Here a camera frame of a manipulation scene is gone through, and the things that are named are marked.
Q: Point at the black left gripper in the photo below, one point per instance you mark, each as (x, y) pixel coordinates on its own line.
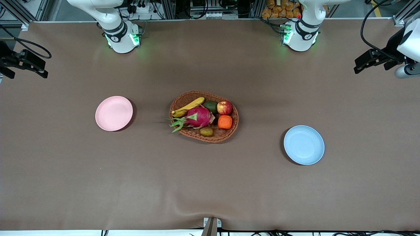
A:
(391, 49)

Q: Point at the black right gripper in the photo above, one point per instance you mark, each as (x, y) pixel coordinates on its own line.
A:
(6, 60)

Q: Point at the red yellow apple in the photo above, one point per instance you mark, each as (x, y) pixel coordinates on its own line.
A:
(224, 107)

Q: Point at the yellow banana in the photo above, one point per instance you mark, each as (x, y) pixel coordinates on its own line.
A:
(190, 106)

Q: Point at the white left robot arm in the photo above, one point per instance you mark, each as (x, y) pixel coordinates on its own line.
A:
(300, 39)

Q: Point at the pink round plate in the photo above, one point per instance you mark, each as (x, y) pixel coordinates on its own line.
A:
(114, 113)

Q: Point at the blue round plate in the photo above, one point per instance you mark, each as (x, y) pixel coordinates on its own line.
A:
(304, 145)

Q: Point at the bag of orange bread rolls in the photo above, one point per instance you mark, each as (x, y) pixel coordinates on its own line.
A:
(279, 9)

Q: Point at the white power strip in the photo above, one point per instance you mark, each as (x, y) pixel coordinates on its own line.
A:
(141, 8)

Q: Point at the orange fruit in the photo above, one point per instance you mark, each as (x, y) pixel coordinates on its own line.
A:
(225, 122)

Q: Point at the brown wicker basket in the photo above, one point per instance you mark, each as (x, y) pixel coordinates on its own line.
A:
(188, 98)

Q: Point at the green avocado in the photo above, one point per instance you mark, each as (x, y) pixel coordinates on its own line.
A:
(210, 105)

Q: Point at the grey electronics box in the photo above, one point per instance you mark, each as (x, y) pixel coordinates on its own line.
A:
(213, 9)

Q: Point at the pink dragon fruit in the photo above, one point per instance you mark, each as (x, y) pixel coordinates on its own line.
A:
(198, 117)

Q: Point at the brown kiwi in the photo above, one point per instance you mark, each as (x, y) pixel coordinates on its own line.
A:
(206, 131)

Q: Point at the brown table cloth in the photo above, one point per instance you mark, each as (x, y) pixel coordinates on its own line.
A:
(210, 183)

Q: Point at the aluminium frame profile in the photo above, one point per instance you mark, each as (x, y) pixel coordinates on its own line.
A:
(19, 13)
(405, 14)

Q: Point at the metal table edge bracket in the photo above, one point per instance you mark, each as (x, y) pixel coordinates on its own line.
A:
(211, 226)

